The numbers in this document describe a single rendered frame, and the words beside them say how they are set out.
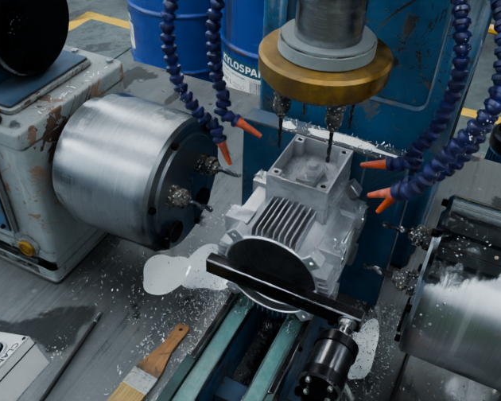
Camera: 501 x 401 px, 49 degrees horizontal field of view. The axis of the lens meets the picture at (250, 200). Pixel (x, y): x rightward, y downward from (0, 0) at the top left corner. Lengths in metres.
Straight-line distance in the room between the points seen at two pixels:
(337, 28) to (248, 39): 1.67
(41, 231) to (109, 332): 0.22
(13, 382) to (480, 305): 0.58
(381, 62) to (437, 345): 0.38
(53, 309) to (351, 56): 0.74
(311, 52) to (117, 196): 0.39
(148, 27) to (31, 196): 1.89
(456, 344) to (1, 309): 0.82
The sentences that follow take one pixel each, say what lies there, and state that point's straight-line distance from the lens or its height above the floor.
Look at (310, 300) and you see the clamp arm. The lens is 0.83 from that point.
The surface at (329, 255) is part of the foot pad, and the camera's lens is 0.83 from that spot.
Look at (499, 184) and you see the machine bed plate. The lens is 1.52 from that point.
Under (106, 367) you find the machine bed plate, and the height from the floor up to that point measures 0.80.
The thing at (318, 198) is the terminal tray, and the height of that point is 1.13.
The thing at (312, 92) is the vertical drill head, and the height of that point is 1.32.
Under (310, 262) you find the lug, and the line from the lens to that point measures 0.81.
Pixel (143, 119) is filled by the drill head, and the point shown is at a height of 1.16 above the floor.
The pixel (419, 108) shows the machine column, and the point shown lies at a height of 1.18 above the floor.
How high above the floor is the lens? 1.67
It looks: 42 degrees down
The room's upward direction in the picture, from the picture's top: 2 degrees clockwise
